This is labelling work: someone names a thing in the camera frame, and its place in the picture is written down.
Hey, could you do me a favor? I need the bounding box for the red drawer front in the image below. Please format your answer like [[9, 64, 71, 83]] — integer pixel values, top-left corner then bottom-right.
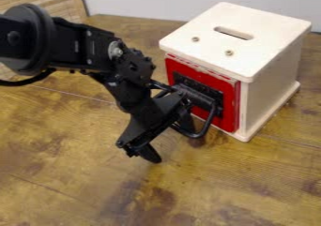
[[165, 53, 242, 134]]

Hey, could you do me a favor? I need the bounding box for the black metal drawer handle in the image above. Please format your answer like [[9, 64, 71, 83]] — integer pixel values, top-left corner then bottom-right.
[[170, 83, 218, 139]]

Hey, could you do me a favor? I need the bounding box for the black cable loop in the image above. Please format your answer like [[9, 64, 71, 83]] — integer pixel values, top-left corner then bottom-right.
[[148, 79, 173, 93]]

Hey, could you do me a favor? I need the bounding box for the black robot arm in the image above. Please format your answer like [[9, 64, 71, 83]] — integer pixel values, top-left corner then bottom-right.
[[0, 4, 190, 163]]

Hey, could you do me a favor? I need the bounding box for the white wooden box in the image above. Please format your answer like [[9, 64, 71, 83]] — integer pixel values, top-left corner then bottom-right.
[[159, 2, 312, 142]]

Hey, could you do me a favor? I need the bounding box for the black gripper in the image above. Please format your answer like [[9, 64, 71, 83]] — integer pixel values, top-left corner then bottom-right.
[[106, 80, 195, 163]]

